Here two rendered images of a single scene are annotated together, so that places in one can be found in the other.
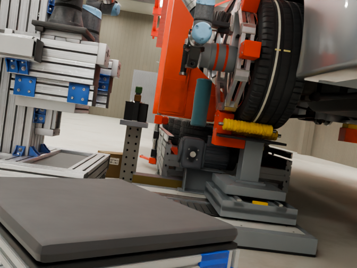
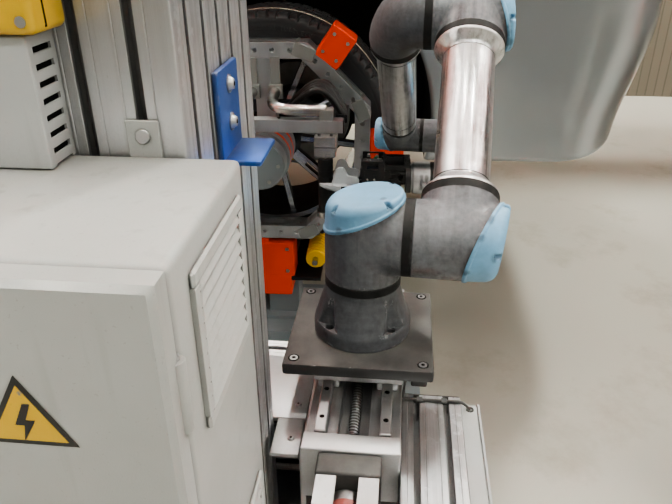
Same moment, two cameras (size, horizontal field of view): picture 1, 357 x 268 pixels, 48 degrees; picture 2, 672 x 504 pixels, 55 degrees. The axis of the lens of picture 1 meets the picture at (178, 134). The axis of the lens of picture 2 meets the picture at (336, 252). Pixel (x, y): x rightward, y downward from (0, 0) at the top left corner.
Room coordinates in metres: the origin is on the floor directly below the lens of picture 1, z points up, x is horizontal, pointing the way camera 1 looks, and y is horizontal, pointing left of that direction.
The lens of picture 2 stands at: (1.66, 1.42, 1.41)
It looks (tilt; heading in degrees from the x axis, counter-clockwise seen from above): 28 degrees down; 279
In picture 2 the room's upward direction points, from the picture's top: straight up
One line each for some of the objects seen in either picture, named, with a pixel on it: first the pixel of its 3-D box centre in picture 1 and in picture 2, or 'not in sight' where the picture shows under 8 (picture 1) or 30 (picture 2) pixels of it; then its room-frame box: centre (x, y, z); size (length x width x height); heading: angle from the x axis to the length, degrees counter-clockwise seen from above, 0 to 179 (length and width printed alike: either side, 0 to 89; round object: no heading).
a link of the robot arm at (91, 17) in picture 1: (89, 18); not in sight; (2.25, 0.59, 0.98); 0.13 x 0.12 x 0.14; 79
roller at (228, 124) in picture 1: (247, 127); (319, 240); (1.98, -0.34, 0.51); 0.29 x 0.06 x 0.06; 95
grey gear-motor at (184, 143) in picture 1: (212, 166); not in sight; (2.36, -0.23, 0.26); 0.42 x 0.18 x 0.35; 95
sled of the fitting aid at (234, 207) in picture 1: (245, 200); not in sight; (2.07, -0.40, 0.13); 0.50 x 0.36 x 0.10; 5
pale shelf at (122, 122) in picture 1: (135, 123); not in sight; (2.59, 0.29, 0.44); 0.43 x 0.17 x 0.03; 5
